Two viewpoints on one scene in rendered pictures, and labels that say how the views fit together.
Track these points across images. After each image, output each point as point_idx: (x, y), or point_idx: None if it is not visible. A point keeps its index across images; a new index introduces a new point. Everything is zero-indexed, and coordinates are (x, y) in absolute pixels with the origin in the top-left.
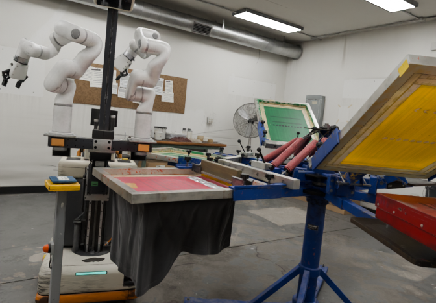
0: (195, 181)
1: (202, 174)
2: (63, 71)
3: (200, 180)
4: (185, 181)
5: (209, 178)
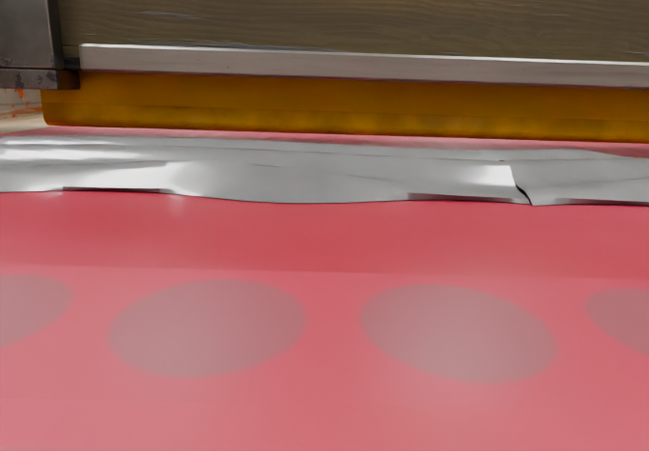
0: (350, 212)
1: (64, 106)
2: None
3: (349, 159)
4: (204, 314)
5: (239, 119)
